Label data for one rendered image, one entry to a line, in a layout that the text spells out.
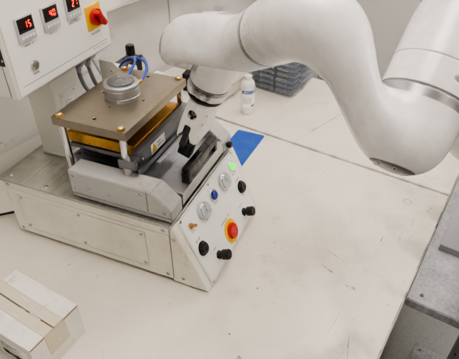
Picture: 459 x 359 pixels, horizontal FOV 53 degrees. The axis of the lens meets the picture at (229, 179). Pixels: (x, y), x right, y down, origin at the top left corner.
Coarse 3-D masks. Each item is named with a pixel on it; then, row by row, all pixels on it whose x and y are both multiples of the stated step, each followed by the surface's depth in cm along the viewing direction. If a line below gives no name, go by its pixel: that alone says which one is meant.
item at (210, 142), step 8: (208, 136) 108; (208, 144) 106; (216, 144) 109; (200, 152) 103; (208, 152) 106; (192, 160) 100; (200, 160) 102; (184, 168) 98; (192, 168) 99; (184, 176) 99
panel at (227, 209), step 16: (224, 160) 116; (240, 176) 122; (208, 192) 108; (224, 192) 114; (240, 192) 120; (192, 208) 102; (224, 208) 113; (240, 208) 120; (192, 224) 100; (208, 224) 107; (224, 224) 112; (240, 224) 119; (192, 240) 101; (208, 240) 106; (224, 240) 111; (208, 256) 105; (208, 272) 104
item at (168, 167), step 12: (168, 156) 103; (180, 156) 109; (216, 156) 111; (156, 168) 105; (168, 168) 104; (180, 168) 105; (204, 168) 106; (168, 180) 101; (180, 180) 101; (192, 180) 101; (180, 192) 98
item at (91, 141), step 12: (168, 108) 109; (156, 120) 104; (72, 132) 101; (84, 132) 100; (144, 132) 100; (72, 144) 103; (84, 144) 102; (96, 144) 100; (108, 144) 98; (132, 144) 96
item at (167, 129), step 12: (180, 108) 110; (168, 120) 105; (156, 132) 101; (168, 132) 105; (144, 144) 97; (156, 144) 101; (120, 156) 96; (132, 156) 96; (144, 156) 97; (132, 168) 95
